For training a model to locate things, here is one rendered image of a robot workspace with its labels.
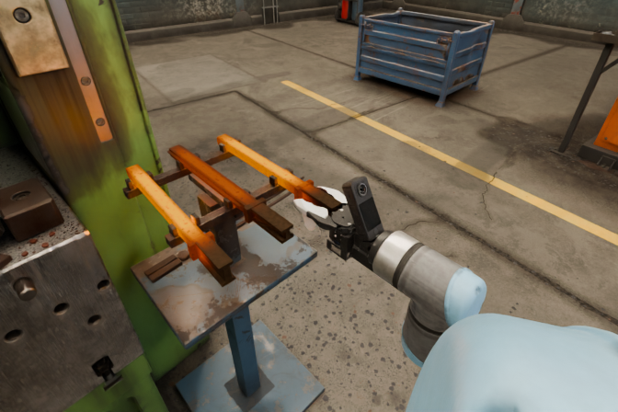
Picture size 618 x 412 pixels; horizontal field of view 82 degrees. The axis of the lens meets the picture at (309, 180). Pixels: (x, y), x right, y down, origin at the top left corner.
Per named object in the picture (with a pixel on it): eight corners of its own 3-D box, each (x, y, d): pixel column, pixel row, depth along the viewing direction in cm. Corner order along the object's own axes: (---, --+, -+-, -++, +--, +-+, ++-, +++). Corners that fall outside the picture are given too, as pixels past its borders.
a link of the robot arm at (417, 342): (462, 385, 62) (481, 345, 55) (394, 364, 65) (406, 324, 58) (461, 337, 69) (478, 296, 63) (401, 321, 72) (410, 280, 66)
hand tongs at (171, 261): (303, 177, 128) (303, 174, 127) (312, 181, 126) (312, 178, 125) (144, 274, 91) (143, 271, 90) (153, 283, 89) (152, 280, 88)
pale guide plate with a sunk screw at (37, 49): (70, 67, 75) (35, -26, 65) (19, 77, 69) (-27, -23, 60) (66, 65, 76) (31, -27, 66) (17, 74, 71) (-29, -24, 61)
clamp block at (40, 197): (66, 223, 75) (53, 198, 71) (18, 244, 70) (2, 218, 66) (48, 199, 82) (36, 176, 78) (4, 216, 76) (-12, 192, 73)
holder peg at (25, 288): (40, 295, 67) (34, 286, 65) (23, 304, 65) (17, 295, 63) (34, 283, 69) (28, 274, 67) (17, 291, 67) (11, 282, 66)
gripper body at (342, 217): (323, 246, 72) (370, 280, 65) (324, 213, 68) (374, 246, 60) (348, 228, 77) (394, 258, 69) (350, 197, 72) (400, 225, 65)
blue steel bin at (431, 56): (479, 89, 402) (498, 20, 361) (441, 108, 357) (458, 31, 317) (392, 66, 475) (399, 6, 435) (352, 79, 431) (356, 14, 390)
